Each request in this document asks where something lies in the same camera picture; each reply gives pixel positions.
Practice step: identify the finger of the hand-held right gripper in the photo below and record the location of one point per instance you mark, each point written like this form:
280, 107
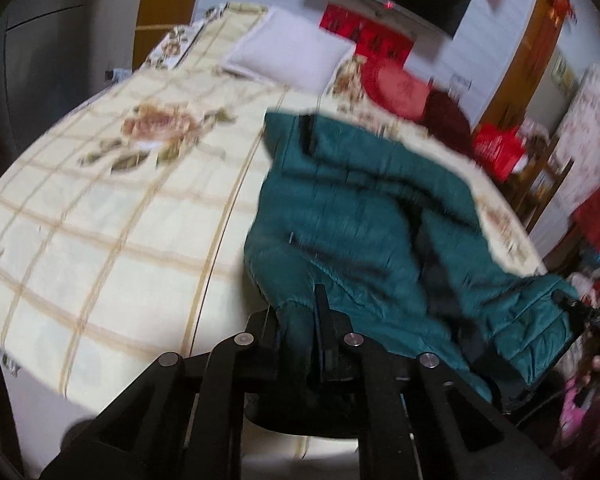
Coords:
572, 307

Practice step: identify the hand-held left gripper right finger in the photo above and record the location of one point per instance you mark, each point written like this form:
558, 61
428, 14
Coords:
325, 340

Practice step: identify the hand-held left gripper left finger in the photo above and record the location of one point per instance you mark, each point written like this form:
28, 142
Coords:
265, 350

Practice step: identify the green quilted jacket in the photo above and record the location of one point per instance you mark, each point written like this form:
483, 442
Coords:
355, 220

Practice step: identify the person's pink clothing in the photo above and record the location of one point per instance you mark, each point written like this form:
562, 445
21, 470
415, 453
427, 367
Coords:
580, 440

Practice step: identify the wooden chair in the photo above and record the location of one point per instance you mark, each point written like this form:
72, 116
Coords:
540, 180

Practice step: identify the red bag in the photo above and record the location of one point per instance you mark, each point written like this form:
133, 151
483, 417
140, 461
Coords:
497, 147

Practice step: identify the white patterned curtain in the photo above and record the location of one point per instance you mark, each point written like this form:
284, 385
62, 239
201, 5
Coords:
590, 130

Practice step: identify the floral checked bed sheet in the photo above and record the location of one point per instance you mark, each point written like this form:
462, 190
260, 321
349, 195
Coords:
105, 210

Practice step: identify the dark red cushion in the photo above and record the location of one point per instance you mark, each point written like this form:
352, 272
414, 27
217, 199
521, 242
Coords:
447, 120

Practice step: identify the brown wooden door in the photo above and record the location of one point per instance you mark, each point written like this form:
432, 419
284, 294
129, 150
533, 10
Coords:
525, 60

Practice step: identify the red round cushion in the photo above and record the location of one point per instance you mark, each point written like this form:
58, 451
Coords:
400, 90

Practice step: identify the white pillow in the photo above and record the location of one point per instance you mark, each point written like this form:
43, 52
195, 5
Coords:
285, 50

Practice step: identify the folded floral quilt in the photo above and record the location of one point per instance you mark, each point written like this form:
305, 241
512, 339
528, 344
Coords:
180, 40

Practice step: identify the grey wardrobe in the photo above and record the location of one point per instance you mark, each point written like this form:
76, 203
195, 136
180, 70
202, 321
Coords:
70, 60

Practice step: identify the red paper wall poster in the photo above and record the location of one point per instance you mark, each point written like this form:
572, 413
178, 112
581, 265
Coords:
340, 20
382, 45

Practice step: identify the wall socket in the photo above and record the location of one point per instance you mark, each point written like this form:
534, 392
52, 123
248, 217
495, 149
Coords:
116, 74

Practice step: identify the orange wooden door frame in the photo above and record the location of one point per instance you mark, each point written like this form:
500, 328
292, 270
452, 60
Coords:
165, 0

